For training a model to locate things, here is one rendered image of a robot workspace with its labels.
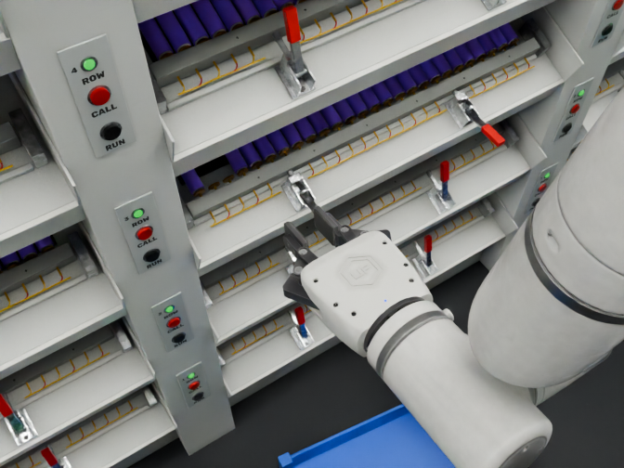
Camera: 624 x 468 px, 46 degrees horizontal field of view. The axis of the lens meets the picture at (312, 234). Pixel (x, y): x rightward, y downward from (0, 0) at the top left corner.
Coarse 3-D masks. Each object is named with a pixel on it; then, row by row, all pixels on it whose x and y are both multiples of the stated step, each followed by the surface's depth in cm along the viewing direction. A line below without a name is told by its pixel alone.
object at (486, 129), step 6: (468, 108) 98; (468, 114) 99; (474, 114) 99; (474, 120) 98; (480, 120) 98; (480, 126) 98; (486, 126) 97; (486, 132) 97; (492, 132) 97; (492, 138) 97; (498, 138) 96; (498, 144) 96
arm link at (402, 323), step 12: (396, 312) 65; (408, 312) 65; (420, 312) 65; (432, 312) 66; (444, 312) 68; (384, 324) 65; (396, 324) 65; (408, 324) 64; (420, 324) 64; (384, 336) 65; (396, 336) 64; (372, 348) 66; (384, 348) 65; (372, 360) 66; (384, 360) 65
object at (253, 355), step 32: (448, 224) 137; (480, 224) 139; (512, 224) 135; (416, 256) 134; (448, 256) 135; (288, 320) 126; (320, 320) 127; (224, 352) 122; (256, 352) 123; (288, 352) 124
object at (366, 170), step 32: (544, 32) 106; (544, 64) 107; (576, 64) 103; (480, 96) 103; (512, 96) 104; (544, 96) 109; (416, 128) 99; (448, 128) 100; (480, 128) 104; (352, 160) 96; (384, 160) 97; (416, 160) 100; (320, 192) 94; (352, 192) 96; (192, 224) 88; (224, 224) 90; (256, 224) 91; (224, 256) 89
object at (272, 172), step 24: (528, 48) 104; (480, 72) 101; (432, 96) 99; (384, 120) 96; (312, 144) 93; (336, 144) 94; (264, 168) 91; (288, 168) 91; (312, 168) 93; (216, 192) 89; (240, 192) 89; (192, 216) 87
